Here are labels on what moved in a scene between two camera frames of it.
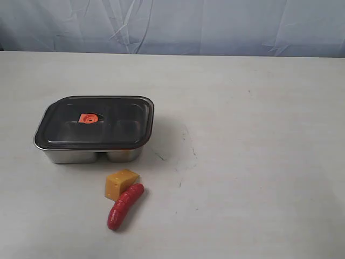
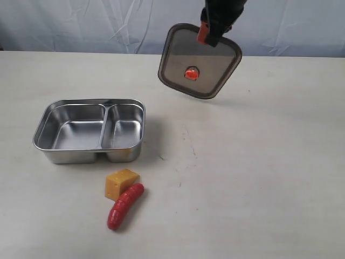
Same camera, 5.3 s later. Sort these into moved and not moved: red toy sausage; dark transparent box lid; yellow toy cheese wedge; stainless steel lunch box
Moved: dark transparent box lid
Not moved: stainless steel lunch box; red toy sausage; yellow toy cheese wedge
